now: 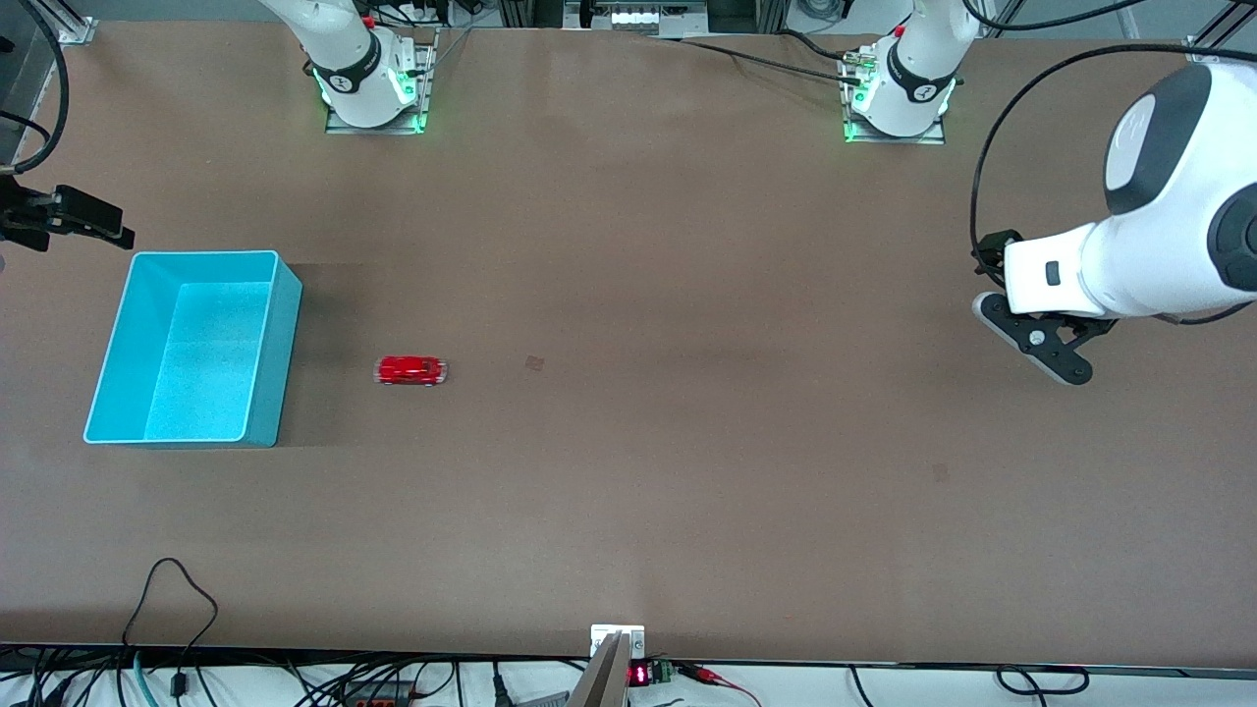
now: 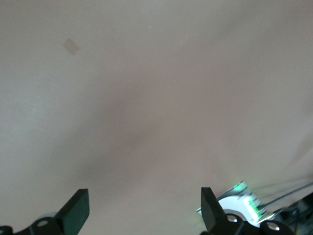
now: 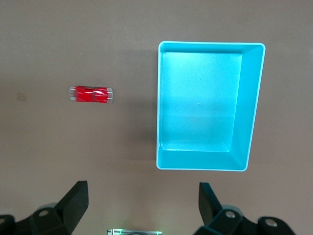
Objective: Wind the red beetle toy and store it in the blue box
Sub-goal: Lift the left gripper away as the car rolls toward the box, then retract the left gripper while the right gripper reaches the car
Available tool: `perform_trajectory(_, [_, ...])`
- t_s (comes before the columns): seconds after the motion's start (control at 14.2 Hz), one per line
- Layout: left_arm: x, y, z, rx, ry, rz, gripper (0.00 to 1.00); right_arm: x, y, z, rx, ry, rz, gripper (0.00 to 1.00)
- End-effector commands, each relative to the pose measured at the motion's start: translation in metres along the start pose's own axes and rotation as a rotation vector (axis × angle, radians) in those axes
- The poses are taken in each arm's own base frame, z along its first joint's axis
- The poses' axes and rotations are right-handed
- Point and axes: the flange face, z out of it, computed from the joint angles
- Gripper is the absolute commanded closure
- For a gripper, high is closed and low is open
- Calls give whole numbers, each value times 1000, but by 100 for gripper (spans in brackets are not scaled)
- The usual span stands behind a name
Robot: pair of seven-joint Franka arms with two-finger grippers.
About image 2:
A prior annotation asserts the square brown tape patch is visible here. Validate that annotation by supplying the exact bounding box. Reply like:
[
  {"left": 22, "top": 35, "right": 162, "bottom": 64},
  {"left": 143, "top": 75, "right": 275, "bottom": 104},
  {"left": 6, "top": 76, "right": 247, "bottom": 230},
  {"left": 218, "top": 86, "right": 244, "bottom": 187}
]
[{"left": 62, "top": 37, "right": 82, "bottom": 55}]

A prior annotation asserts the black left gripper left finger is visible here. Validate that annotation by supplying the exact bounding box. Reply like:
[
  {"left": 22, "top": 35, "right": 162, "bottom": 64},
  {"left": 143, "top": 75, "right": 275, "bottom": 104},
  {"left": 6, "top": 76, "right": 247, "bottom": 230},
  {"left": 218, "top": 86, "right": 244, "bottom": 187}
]
[{"left": 0, "top": 188, "right": 90, "bottom": 235}]

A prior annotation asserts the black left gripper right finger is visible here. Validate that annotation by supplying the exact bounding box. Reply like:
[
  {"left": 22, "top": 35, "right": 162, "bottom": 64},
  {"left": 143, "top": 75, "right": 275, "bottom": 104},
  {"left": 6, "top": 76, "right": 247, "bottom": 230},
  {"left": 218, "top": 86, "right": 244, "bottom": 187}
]
[{"left": 200, "top": 187, "right": 297, "bottom": 235}]

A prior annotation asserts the long black table cable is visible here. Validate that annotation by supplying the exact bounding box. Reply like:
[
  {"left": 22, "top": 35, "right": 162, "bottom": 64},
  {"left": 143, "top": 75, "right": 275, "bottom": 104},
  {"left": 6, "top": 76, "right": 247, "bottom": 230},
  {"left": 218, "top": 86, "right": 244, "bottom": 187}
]
[{"left": 254, "top": 178, "right": 313, "bottom": 209}]

